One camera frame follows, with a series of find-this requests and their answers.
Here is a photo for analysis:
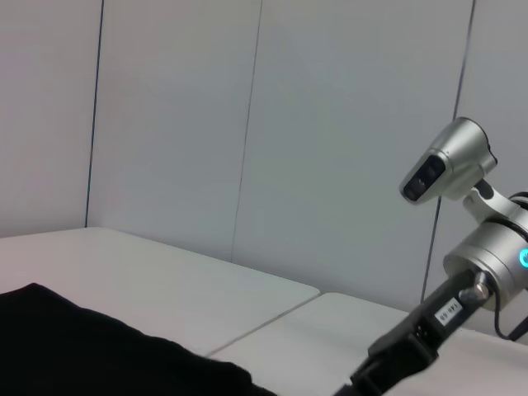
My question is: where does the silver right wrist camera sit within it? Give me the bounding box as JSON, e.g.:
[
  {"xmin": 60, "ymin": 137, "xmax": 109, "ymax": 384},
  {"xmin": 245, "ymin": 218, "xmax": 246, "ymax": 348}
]
[{"xmin": 398, "ymin": 116, "xmax": 516, "ymax": 226}]

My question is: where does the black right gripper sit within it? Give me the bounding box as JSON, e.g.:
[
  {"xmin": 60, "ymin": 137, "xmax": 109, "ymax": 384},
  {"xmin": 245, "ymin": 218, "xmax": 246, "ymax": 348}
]
[{"xmin": 333, "ymin": 270, "xmax": 496, "ymax": 396}]

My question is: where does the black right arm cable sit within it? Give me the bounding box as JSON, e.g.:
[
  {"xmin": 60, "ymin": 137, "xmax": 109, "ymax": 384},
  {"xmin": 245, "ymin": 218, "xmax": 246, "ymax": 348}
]
[{"xmin": 459, "ymin": 279, "xmax": 526, "ymax": 342}]

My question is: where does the black shirt with FREE print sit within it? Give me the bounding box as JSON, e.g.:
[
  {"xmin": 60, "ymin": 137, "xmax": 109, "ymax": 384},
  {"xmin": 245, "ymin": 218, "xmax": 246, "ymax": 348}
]
[{"xmin": 0, "ymin": 282, "xmax": 277, "ymax": 396}]

